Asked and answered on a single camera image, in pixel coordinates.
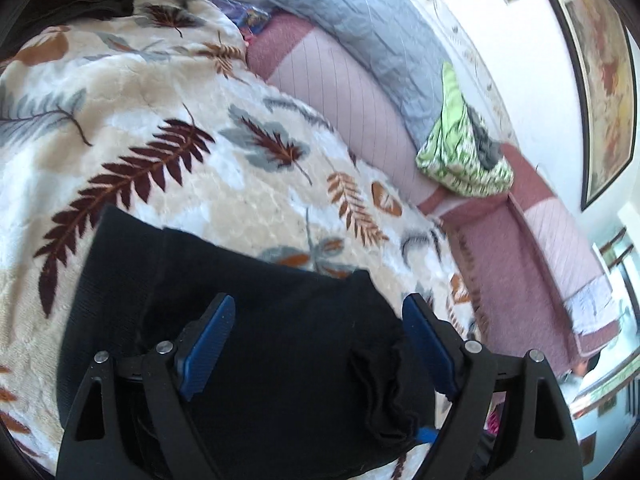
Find colourful printed cloth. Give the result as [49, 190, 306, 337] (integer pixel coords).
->
[192, 0, 273, 43]

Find pink striped quilt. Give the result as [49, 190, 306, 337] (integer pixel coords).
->
[245, 12, 621, 376]

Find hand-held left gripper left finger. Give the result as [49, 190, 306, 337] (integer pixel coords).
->
[55, 294, 237, 480]

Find black pants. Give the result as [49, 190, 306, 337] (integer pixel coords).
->
[56, 205, 451, 480]

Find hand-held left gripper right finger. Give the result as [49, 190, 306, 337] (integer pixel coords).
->
[401, 292, 585, 480]

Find green patterned cloth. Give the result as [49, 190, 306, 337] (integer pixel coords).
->
[416, 61, 516, 198]

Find leaf print blanket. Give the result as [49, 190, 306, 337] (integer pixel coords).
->
[0, 0, 493, 480]

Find grey quilted pillow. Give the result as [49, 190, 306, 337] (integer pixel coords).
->
[260, 0, 471, 148]

